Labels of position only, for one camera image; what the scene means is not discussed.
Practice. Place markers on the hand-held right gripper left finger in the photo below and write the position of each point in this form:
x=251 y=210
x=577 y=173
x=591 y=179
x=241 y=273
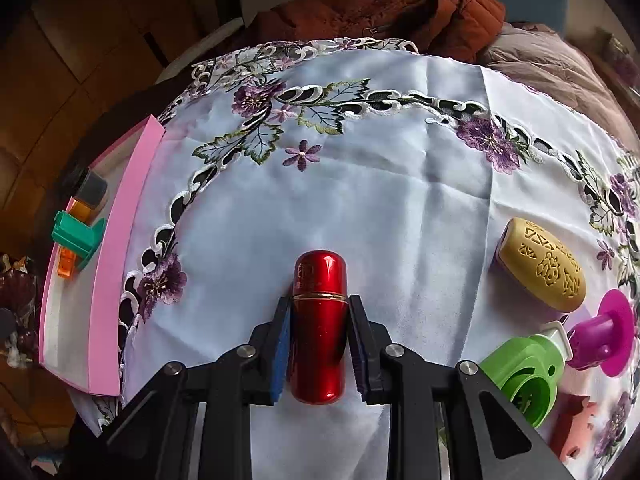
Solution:
x=280 y=360

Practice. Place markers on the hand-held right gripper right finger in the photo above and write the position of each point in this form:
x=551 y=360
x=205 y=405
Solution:
x=362 y=360

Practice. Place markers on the red metallic capsule bottle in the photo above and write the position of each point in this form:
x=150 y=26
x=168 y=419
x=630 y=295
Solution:
x=320 y=340

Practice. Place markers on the light green plastic mould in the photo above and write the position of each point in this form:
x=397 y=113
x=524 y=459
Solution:
x=520 y=370

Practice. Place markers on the pink cardboard box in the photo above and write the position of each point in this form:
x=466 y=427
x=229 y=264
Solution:
x=115 y=260

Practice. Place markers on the yellow perforated oval case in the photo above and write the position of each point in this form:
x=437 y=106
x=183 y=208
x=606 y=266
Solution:
x=545 y=265

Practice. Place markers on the red puzzle piece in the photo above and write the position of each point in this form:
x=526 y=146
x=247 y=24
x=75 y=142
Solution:
x=570 y=430

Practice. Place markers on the dark green plastic mould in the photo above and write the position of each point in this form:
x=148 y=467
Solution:
x=75 y=232

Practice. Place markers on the magenta plastic mould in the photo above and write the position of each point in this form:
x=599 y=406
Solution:
x=615 y=330

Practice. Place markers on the white embroidered floral tablecloth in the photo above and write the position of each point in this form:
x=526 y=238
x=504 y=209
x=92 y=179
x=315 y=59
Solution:
x=400 y=185

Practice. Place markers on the white curved armrest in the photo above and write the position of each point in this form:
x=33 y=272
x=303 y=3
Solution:
x=210 y=40

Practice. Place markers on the rust brown quilted jacket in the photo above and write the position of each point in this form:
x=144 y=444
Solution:
x=375 y=15

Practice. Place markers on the dusty pink duvet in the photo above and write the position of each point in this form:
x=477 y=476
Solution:
x=540 y=60

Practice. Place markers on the brown wooden wardrobe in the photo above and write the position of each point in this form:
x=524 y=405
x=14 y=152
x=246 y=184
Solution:
x=75 y=60

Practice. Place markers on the purple floral box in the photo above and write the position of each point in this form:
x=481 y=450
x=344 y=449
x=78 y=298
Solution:
x=625 y=60

